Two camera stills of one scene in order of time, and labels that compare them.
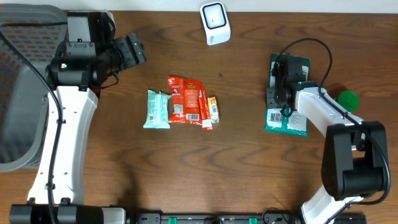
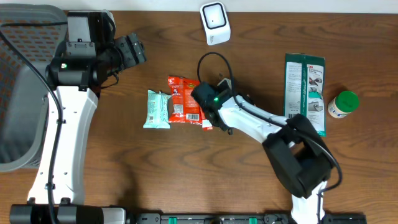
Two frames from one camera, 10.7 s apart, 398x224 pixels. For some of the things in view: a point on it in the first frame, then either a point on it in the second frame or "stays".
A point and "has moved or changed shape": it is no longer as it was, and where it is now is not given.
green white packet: [291, 123] has moved or changed shape
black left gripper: [134, 50] stays
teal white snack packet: [157, 111] stays
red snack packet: [185, 94] stays
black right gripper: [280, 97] → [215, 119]
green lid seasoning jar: [349, 100] stays
